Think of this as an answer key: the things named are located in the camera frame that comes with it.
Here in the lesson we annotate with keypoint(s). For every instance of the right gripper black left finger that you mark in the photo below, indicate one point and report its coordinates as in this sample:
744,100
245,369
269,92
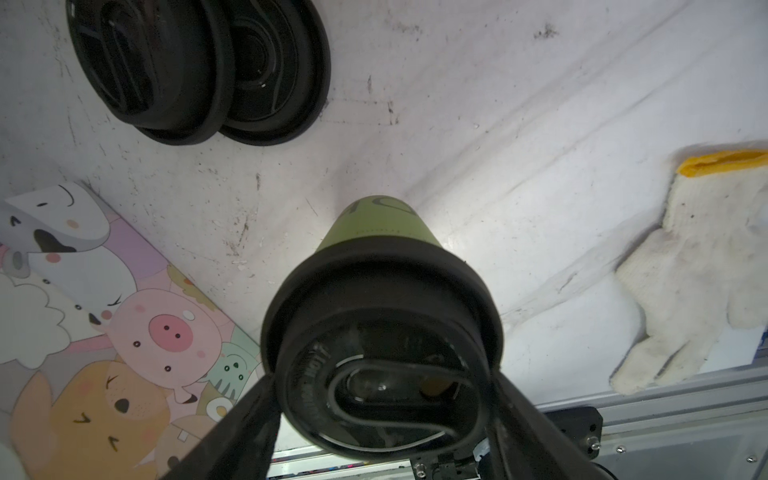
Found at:
242,444

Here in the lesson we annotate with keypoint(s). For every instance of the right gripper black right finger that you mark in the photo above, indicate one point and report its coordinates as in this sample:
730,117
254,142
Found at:
526,443

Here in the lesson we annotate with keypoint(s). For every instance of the cartoon animal paper gift bag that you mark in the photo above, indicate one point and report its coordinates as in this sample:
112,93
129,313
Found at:
114,365

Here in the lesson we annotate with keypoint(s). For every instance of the green paper cup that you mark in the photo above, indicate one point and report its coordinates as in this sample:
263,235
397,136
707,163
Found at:
382,343

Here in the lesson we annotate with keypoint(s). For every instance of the black plastic cup lids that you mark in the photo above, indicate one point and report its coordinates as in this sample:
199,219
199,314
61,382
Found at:
257,72

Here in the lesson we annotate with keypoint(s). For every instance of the white work glove right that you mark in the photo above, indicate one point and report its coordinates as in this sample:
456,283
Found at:
704,269

